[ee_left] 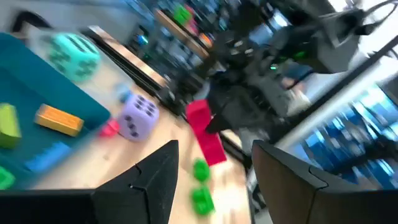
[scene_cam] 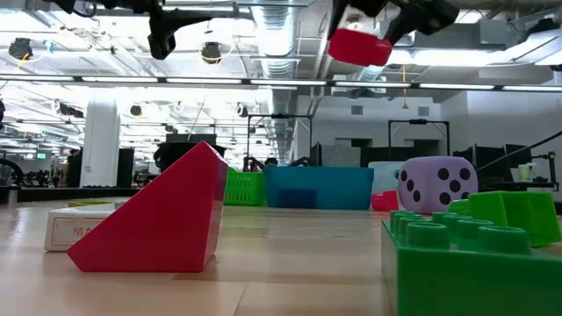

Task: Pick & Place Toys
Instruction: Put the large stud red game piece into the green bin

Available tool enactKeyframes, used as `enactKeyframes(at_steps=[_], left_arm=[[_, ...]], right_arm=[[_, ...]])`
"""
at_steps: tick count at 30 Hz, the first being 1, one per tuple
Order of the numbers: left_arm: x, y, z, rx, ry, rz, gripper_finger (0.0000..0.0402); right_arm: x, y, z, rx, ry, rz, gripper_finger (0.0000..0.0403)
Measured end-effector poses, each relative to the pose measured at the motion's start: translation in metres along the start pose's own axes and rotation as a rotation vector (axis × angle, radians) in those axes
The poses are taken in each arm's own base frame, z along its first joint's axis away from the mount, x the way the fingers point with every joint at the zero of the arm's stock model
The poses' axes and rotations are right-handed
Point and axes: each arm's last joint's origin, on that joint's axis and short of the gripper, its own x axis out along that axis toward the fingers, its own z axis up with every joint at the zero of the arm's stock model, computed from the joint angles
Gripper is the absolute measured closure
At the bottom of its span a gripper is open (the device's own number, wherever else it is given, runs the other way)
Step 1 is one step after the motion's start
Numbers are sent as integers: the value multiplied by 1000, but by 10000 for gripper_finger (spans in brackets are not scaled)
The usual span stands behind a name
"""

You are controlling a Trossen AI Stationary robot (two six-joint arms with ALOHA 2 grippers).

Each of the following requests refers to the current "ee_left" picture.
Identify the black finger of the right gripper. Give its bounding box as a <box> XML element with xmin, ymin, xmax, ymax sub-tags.
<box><xmin>205</xmin><ymin>113</ymin><xmax>238</xmax><ymax>134</ymax></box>

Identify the small red toy brick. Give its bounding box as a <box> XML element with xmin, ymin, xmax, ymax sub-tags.
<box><xmin>98</xmin><ymin>119</ymin><xmax>121</xmax><ymax>138</ymax></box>

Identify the lime toy brick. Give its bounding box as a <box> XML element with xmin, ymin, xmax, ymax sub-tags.
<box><xmin>0</xmin><ymin>103</ymin><xmax>22</xmax><ymax>149</ymax></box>
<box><xmin>0</xmin><ymin>166</ymin><xmax>16</xmax><ymax>191</ymax></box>

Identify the purple foam die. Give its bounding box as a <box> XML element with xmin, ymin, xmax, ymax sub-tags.
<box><xmin>117</xmin><ymin>93</ymin><xmax>160</xmax><ymax>142</ymax></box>

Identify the blue storage bins shelf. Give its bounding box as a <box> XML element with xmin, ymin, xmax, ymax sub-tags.
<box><xmin>287</xmin><ymin>82</ymin><xmax>398</xmax><ymax>190</ymax></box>

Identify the teal foam die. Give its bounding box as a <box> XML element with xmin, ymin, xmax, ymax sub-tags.
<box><xmin>49</xmin><ymin>32</ymin><xmax>102</xmax><ymax>83</ymax></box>

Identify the yellow toy brick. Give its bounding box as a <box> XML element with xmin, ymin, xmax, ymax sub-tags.
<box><xmin>34</xmin><ymin>103</ymin><xmax>85</xmax><ymax>138</ymax></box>

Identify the blue plastic bin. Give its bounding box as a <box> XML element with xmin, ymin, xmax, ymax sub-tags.
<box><xmin>0</xmin><ymin>32</ymin><xmax>112</xmax><ymax>190</ymax></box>

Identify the blue sloped toy brick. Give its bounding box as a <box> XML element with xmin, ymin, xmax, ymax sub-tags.
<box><xmin>115</xmin><ymin>83</ymin><xmax>133</xmax><ymax>104</ymax></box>

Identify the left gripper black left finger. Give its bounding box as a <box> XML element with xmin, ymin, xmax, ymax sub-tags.
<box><xmin>0</xmin><ymin>139</ymin><xmax>180</xmax><ymax>224</ymax></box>

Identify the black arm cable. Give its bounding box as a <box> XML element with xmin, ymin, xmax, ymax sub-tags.
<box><xmin>11</xmin><ymin>11</ymin><xmax>52</xmax><ymax>34</ymax></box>

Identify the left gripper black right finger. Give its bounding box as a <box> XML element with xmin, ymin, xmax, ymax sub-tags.
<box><xmin>251</xmin><ymin>139</ymin><xmax>398</xmax><ymax>224</ymax></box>

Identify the long green toy brick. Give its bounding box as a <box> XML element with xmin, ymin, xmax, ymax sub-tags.
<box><xmin>190</xmin><ymin>185</ymin><xmax>216</xmax><ymax>217</ymax></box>

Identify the green background bin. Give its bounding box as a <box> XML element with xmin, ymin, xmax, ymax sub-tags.
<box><xmin>172</xmin><ymin>2</ymin><xmax>194</xmax><ymax>26</ymax></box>

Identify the wooden background table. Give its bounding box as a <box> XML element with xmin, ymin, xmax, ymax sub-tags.
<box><xmin>154</xmin><ymin>8</ymin><xmax>211</xmax><ymax>60</ymax></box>

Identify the large red toy brick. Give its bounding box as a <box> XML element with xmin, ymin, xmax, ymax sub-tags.
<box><xmin>185</xmin><ymin>99</ymin><xmax>228</xmax><ymax>167</ymax></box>

